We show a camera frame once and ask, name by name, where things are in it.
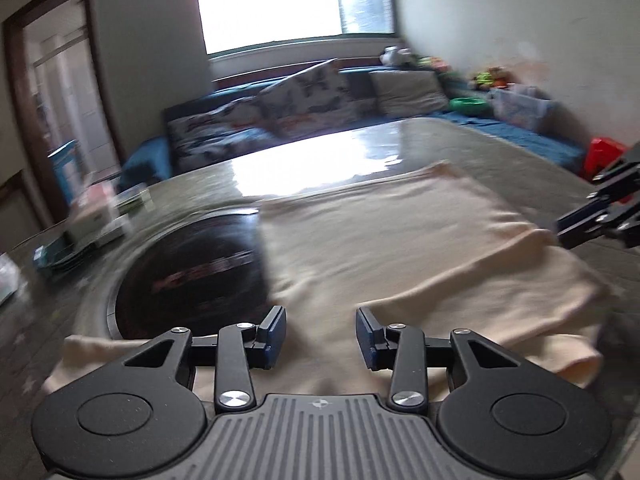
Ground brown door frame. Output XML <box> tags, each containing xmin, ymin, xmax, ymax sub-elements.
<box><xmin>2</xmin><ymin>0</ymin><xmax>127</xmax><ymax>233</ymax></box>

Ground blue sofa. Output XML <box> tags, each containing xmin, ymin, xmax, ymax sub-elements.
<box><xmin>121</xmin><ymin>59</ymin><xmax>587</xmax><ymax>182</ymax></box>

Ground window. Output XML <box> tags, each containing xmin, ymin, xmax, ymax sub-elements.
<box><xmin>194</xmin><ymin>0</ymin><xmax>397</xmax><ymax>57</ymax></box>

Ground white plastic bag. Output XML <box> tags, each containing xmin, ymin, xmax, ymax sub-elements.
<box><xmin>0</xmin><ymin>252</ymin><xmax>27</xmax><ymax>307</ymax></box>

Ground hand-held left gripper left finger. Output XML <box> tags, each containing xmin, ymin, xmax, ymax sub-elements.
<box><xmin>122</xmin><ymin>305</ymin><xmax>287</xmax><ymax>413</ymax></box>

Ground grey plush toy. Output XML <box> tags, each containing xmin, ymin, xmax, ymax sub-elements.
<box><xmin>380</xmin><ymin>46</ymin><xmax>417</xmax><ymax>69</ymax></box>

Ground colourful toys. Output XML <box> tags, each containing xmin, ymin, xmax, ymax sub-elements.
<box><xmin>469</xmin><ymin>67</ymin><xmax>517</xmax><ymax>92</ymax></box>

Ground clear plastic storage box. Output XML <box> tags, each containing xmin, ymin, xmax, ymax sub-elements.
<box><xmin>489</xmin><ymin>85</ymin><xmax>557</xmax><ymax>137</ymax></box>

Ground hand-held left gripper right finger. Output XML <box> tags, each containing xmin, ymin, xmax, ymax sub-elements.
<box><xmin>354</xmin><ymin>306</ymin><xmax>522</xmax><ymax>413</ymax></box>

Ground beige cushion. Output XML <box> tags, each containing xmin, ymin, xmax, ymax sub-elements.
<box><xmin>369</xmin><ymin>68</ymin><xmax>449</xmax><ymax>117</ymax></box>

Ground red plastic stool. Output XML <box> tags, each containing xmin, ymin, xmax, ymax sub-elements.
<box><xmin>579</xmin><ymin>137</ymin><xmax>632</xmax><ymax>182</ymax></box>

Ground butterfly print cushion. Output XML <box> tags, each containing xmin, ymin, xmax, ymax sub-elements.
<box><xmin>256</xmin><ymin>58</ymin><xmax>352</xmax><ymax>139</ymax></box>

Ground patterned dark cushion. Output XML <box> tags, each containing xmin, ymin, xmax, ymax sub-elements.
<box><xmin>166</xmin><ymin>99</ymin><xmax>282</xmax><ymax>172</ymax></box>

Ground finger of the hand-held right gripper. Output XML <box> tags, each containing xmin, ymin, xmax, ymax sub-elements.
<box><xmin>591</xmin><ymin>141</ymin><xmax>640</xmax><ymax>196</ymax></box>
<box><xmin>556</xmin><ymin>194</ymin><xmax>640</xmax><ymax>251</ymax></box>

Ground green bowl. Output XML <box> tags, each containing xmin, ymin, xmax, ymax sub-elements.
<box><xmin>449</xmin><ymin>96</ymin><xmax>489</xmax><ymax>115</ymax></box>

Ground blue and white carton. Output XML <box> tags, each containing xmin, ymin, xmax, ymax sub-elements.
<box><xmin>47</xmin><ymin>139</ymin><xmax>87</xmax><ymax>202</ymax></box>

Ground blue flat packet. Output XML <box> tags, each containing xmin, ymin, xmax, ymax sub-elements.
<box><xmin>32</xmin><ymin>240</ymin><xmax>97</xmax><ymax>279</ymax></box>

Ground white and green boxes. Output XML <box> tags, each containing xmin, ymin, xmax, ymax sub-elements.
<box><xmin>66</xmin><ymin>182</ymin><xmax>152</xmax><ymax>250</ymax></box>

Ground black round induction cooktop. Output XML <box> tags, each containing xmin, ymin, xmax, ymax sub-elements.
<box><xmin>106</xmin><ymin>209</ymin><xmax>274</xmax><ymax>341</ymax></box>

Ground cream cloth garment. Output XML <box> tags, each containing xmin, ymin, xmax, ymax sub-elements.
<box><xmin>42</xmin><ymin>160</ymin><xmax>614</xmax><ymax>397</ymax></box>

